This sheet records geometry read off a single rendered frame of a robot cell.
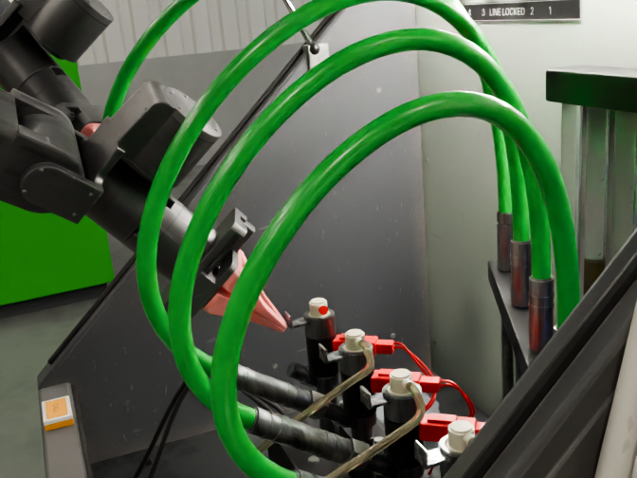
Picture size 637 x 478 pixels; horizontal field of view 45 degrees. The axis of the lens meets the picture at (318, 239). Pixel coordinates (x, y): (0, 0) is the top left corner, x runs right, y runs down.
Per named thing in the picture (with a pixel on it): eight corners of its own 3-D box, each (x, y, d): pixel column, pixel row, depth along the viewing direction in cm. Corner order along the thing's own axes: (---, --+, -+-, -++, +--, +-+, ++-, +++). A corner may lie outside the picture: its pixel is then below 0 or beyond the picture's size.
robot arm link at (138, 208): (78, 186, 66) (56, 208, 61) (125, 128, 64) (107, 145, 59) (141, 236, 68) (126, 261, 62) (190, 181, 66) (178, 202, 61)
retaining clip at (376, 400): (369, 410, 53) (367, 394, 53) (358, 399, 55) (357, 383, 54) (409, 398, 54) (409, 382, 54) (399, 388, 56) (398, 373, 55)
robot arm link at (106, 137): (4, 133, 61) (10, 194, 55) (87, 23, 58) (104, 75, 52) (126, 194, 69) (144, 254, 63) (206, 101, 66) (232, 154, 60)
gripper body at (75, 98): (136, 120, 78) (92, 69, 79) (71, 116, 68) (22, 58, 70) (100, 165, 80) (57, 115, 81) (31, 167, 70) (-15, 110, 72)
